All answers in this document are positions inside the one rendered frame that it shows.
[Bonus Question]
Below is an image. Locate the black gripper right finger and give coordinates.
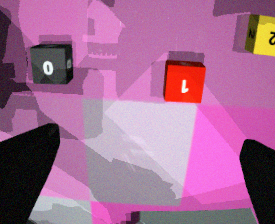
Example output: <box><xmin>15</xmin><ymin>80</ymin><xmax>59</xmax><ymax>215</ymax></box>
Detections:
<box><xmin>239</xmin><ymin>139</ymin><xmax>275</xmax><ymax>224</ymax></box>

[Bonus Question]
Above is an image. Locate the red block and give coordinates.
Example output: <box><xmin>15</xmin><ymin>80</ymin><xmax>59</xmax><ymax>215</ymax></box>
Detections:
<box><xmin>164</xmin><ymin>60</ymin><xmax>206</xmax><ymax>104</ymax></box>

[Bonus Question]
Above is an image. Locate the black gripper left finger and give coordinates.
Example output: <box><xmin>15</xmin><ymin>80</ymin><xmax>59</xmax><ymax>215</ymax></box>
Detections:
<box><xmin>0</xmin><ymin>123</ymin><xmax>60</xmax><ymax>224</ymax></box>

